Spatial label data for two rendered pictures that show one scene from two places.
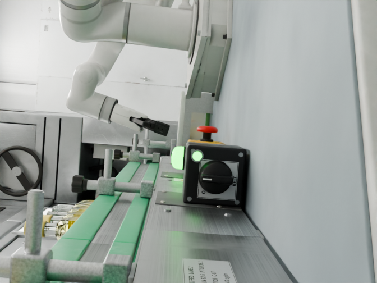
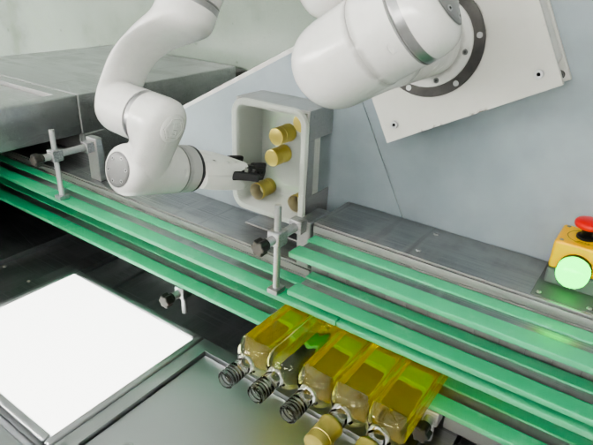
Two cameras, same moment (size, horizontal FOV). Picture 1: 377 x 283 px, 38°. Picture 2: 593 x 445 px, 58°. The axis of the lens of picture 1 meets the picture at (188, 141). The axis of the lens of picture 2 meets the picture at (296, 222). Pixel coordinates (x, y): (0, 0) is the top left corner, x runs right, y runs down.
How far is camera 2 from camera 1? 1.27 m
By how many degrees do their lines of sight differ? 56
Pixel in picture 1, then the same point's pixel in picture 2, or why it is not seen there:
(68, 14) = (398, 73)
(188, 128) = (311, 164)
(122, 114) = (222, 173)
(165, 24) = not seen: hidden behind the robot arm
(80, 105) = (158, 184)
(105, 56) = (138, 64)
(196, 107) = (319, 131)
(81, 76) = (168, 131)
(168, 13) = not seen: hidden behind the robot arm
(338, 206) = not seen: outside the picture
